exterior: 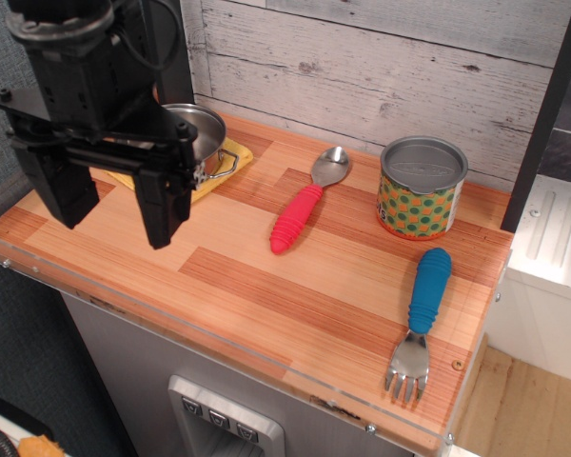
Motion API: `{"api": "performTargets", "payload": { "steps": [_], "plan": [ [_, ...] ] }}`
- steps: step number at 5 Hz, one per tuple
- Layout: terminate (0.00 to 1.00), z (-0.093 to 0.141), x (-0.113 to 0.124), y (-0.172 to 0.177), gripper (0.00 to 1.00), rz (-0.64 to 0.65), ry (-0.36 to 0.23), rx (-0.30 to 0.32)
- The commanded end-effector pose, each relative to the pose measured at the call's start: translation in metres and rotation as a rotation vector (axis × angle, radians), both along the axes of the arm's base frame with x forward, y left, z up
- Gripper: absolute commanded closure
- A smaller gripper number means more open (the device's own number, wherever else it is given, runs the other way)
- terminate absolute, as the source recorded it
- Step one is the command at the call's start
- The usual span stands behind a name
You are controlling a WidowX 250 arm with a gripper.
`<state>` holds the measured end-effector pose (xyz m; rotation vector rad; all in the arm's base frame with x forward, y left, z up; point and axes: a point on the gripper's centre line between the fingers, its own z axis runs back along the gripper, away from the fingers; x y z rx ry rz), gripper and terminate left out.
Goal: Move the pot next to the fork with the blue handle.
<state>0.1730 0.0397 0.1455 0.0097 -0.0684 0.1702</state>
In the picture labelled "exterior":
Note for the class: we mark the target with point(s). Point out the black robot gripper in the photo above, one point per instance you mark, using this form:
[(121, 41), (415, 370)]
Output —
[(92, 107)]

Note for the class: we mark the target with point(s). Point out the small stainless steel pot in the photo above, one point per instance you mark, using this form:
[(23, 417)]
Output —
[(211, 134)]

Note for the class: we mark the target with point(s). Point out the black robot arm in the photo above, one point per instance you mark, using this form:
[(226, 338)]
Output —
[(82, 22)]

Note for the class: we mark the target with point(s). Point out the folded yellow cloth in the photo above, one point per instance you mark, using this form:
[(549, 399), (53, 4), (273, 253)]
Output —
[(230, 159)]

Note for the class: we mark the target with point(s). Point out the silver toy fridge cabinet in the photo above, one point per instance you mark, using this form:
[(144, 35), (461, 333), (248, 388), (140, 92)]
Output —
[(175, 401)]

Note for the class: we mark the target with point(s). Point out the orange object bottom left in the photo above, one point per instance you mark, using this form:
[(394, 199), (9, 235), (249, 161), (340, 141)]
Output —
[(39, 446)]

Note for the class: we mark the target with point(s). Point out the patterned toy tin can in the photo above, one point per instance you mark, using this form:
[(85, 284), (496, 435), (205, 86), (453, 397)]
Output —
[(421, 182)]

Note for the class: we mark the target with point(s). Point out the white toy sink unit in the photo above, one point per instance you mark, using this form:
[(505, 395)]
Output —
[(530, 318)]

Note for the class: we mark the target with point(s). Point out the red handled metal spoon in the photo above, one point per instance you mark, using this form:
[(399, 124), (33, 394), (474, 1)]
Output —
[(330, 168)]

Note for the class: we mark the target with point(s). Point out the blue handled metal fork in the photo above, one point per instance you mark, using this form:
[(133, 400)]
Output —
[(409, 364)]

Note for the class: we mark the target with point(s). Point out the black vertical post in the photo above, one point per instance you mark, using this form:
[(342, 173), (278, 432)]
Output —
[(550, 108)]

